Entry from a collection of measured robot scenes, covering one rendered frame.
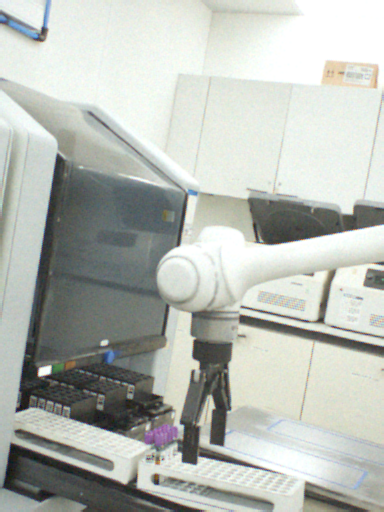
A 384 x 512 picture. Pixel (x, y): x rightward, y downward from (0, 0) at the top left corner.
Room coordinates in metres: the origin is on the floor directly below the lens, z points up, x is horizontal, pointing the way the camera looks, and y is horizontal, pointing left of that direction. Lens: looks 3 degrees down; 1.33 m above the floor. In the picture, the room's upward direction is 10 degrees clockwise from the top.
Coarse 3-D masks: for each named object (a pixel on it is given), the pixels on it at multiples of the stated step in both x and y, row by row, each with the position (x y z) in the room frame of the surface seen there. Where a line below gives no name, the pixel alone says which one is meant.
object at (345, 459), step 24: (240, 408) 1.91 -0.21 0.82; (240, 432) 1.68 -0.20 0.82; (264, 432) 1.72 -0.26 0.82; (288, 432) 1.76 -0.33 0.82; (312, 432) 1.80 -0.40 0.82; (336, 432) 1.84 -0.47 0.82; (216, 456) 1.52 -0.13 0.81; (240, 456) 1.51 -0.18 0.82; (264, 456) 1.53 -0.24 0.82; (288, 456) 1.56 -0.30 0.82; (312, 456) 1.59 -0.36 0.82; (336, 456) 1.62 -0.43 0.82; (360, 456) 1.66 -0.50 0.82; (312, 480) 1.43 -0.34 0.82; (336, 480) 1.46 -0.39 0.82; (360, 480) 1.48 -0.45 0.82; (360, 504) 1.38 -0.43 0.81
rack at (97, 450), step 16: (16, 416) 1.38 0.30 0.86; (32, 416) 1.41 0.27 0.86; (48, 416) 1.42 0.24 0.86; (16, 432) 1.40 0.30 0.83; (32, 432) 1.34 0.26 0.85; (48, 432) 1.33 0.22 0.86; (64, 432) 1.34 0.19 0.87; (80, 432) 1.36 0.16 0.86; (96, 432) 1.37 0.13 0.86; (32, 448) 1.34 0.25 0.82; (48, 448) 1.35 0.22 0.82; (64, 448) 1.40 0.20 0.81; (80, 448) 1.30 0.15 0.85; (96, 448) 1.28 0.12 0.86; (112, 448) 1.30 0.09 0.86; (128, 448) 1.31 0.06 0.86; (144, 448) 1.32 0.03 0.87; (80, 464) 1.29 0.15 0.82; (96, 464) 1.35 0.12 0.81; (112, 464) 1.36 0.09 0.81; (128, 464) 1.26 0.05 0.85; (128, 480) 1.26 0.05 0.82
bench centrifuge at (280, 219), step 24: (264, 216) 3.94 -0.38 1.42; (288, 216) 3.84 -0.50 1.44; (312, 216) 3.75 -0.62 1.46; (336, 216) 3.66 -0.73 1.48; (264, 240) 4.16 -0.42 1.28; (288, 240) 4.05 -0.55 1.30; (264, 288) 3.60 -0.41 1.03; (288, 288) 3.55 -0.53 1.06; (312, 288) 3.50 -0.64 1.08; (288, 312) 3.54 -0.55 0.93; (312, 312) 3.49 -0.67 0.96
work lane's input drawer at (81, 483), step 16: (16, 448) 1.35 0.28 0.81; (16, 464) 1.33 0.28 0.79; (32, 464) 1.32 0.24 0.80; (48, 464) 1.31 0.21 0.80; (64, 464) 1.30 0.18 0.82; (32, 480) 1.31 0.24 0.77; (48, 480) 1.30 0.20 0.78; (64, 480) 1.28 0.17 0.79; (80, 480) 1.27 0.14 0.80; (96, 480) 1.27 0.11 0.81; (112, 480) 1.26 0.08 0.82; (64, 496) 1.28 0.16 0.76; (80, 496) 1.27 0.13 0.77; (96, 496) 1.26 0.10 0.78; (112, 496) 1.24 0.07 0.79; (128, 496) 1.23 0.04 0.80; (144, 496) 1.23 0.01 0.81
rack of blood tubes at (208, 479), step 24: (144, 480) 1.24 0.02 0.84; (168, 480) 1.26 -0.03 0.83; (192, 480) 1.20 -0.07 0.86; (216, 480) 1.18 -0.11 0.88; (240, 480) 1.19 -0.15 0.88; (264, 480) 1.20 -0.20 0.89; (288, 480) 1.21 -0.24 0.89; (192, 504) 1.20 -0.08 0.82; (216, 504) 1.18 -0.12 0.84; (240, 504) 1.22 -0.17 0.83; (264, 504) 1.23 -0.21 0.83; (288, 504) 1.13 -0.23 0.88
